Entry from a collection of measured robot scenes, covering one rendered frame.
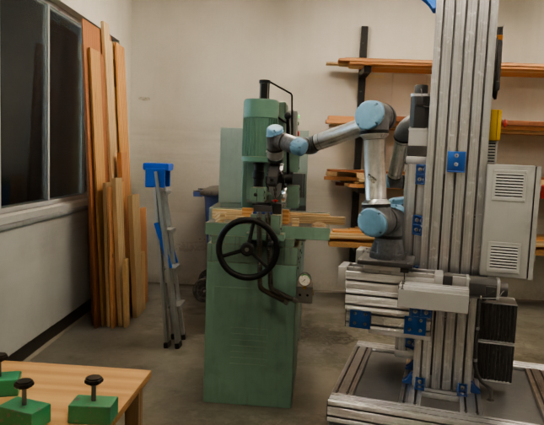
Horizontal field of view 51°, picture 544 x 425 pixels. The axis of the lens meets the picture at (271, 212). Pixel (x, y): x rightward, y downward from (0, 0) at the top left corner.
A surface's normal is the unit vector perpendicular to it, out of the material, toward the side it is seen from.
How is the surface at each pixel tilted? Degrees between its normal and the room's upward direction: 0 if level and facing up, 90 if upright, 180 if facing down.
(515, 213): 90
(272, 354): 90
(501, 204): 90
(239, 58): 90
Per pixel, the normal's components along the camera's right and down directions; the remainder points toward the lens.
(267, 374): -0.09, 0.09
